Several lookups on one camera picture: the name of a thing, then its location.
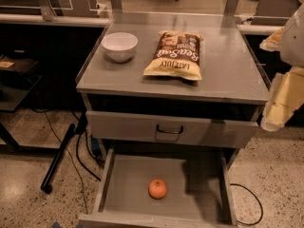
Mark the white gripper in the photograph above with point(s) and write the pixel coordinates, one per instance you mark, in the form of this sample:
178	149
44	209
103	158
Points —
294	45

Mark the orange fruit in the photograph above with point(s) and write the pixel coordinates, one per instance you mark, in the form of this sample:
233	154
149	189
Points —
157	189

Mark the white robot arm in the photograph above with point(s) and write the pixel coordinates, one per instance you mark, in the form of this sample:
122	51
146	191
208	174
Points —
287	90

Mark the grey metal drawer cabinet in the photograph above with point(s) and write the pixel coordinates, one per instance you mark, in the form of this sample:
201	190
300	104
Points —
220	109

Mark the closed grey top drawer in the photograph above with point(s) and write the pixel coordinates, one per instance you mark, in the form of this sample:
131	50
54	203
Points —
142	128

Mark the open grey middle drawer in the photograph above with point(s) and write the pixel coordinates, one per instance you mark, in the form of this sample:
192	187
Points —
185	189

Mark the yellow brown chips bag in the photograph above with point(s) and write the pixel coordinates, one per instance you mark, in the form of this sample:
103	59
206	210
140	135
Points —
177	55

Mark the white ceramic bowl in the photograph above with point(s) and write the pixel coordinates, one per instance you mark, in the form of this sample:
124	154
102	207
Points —
120	46

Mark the black stand leg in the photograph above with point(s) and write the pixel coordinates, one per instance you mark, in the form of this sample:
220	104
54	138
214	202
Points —
46	185

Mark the dark side table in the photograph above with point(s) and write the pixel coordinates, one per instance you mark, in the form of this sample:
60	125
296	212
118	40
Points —
17	80

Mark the black drawer handle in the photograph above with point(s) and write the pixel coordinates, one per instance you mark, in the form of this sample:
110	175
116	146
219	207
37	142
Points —
169	131

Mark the white horizontal rail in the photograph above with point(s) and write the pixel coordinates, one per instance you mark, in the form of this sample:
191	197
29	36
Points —
61	21

